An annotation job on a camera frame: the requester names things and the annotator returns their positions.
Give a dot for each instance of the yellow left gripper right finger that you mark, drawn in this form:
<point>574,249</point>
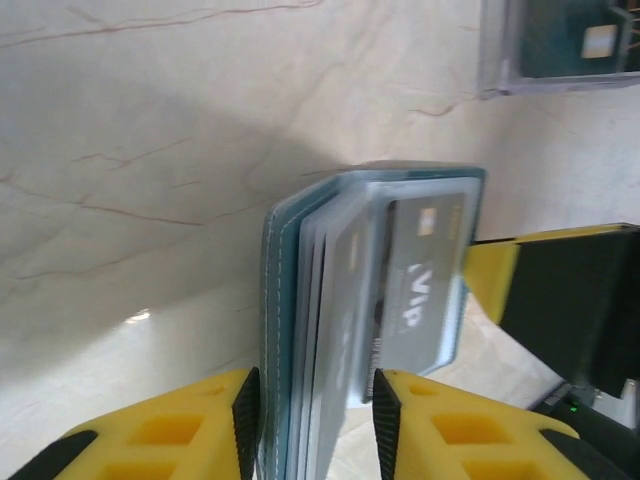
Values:
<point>460,435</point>

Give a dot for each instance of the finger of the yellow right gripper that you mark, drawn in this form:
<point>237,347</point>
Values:
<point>575,300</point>

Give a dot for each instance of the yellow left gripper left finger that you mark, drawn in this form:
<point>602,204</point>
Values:
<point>165,435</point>

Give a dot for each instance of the black credit card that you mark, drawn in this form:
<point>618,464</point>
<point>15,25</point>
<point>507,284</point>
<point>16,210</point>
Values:
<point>425,280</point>
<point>550,45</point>

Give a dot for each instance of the blue leather card holder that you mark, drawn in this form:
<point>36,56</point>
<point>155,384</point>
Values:
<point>280,300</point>

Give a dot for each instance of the clear plastic card box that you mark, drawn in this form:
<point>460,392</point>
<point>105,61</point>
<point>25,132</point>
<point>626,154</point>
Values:
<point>492,60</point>

